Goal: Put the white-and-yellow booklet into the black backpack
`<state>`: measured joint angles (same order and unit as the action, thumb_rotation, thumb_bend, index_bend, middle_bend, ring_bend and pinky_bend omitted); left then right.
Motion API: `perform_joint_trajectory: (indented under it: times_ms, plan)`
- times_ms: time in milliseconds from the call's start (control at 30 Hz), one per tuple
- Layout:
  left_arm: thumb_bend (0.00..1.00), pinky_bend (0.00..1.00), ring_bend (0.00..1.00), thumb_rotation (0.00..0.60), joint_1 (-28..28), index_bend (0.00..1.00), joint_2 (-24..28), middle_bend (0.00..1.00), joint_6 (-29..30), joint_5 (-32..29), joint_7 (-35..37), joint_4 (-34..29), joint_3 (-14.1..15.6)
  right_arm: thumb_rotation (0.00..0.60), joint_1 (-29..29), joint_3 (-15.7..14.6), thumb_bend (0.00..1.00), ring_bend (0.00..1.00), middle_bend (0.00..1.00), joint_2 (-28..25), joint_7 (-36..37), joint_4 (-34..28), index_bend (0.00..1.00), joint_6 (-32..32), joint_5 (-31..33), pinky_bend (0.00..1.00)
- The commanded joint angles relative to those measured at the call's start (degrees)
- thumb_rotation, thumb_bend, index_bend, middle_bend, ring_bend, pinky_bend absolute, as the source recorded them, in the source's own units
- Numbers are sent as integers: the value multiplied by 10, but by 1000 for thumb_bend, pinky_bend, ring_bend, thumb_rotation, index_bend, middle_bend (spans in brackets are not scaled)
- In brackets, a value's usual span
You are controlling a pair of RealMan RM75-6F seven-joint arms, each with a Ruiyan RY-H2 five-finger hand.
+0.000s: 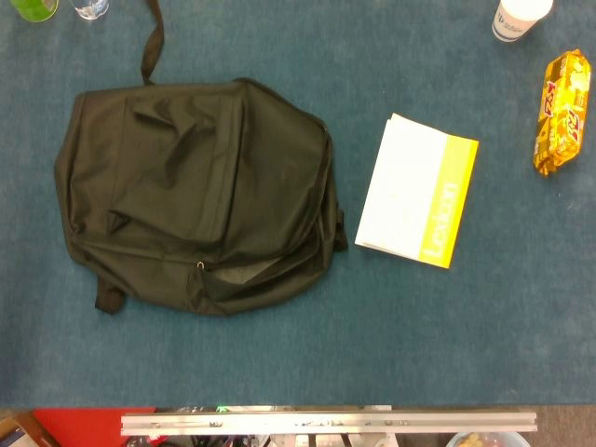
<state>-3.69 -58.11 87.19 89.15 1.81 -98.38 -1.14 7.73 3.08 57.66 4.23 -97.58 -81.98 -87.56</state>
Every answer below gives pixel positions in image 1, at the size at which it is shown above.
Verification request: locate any blue felt table cloth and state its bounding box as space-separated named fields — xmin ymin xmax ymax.
xmin=0 ymin=0 xmax=596 ymax=411

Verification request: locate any red box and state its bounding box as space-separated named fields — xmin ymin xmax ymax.
xmin=33 ymin=407 xmax=157 ymax=447

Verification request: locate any white and yellow booklet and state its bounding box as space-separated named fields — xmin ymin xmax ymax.
xmin=354 ymin=113 xmax=480 ymax=270

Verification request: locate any brown cardboard box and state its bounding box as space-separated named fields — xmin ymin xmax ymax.
xmin=0 ymin=412 xmax=47 ymax=447

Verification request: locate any white paper cup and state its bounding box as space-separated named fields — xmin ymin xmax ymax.
xmin=491 ymin=0 xmax=555 ymax=43

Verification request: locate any yellow snack packet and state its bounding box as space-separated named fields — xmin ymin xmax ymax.
xmin=532 ymin=48 xmax=592 ymax=178

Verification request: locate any black fabric backpack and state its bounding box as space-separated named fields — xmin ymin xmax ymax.
xmin=53 ymin=0 xmax=349 ymax=317

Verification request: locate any round bowl with snacks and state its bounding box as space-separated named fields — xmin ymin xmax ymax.
xmin=445 ymin=431 xmax=532 ymax=447

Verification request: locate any aluminium profile rail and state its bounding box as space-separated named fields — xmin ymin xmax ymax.
xmin=120 ymin=411 xmax=538 ymax=437

